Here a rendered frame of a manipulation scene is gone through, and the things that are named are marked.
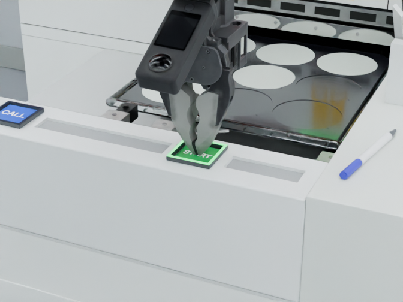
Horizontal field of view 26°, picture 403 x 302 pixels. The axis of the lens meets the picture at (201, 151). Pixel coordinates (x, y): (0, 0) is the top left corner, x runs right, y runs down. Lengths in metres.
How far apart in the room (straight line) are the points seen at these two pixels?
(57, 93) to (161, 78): 0.69
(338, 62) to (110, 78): 0.42
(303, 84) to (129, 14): 0.45
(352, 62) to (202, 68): 0.56
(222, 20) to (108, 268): 0.35
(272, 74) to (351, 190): 0.49
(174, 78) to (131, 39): 0.84
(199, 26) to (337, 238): 0.27
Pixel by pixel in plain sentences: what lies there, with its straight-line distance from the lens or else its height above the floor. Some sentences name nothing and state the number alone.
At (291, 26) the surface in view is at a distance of 1.56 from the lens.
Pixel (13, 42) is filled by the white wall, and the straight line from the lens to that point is 3.86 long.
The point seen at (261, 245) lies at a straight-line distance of 1.01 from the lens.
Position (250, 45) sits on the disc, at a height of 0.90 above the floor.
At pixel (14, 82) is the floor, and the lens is 3.75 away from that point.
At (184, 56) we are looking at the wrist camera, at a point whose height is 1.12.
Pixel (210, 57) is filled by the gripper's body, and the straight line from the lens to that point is 0.96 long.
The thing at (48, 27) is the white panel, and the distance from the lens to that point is 1.82.
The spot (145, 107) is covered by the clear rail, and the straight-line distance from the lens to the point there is 1.30.
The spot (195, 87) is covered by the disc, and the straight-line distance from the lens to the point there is 1.37.
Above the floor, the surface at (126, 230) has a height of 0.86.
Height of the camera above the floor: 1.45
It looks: 28 degrees down
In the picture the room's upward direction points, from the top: straight up
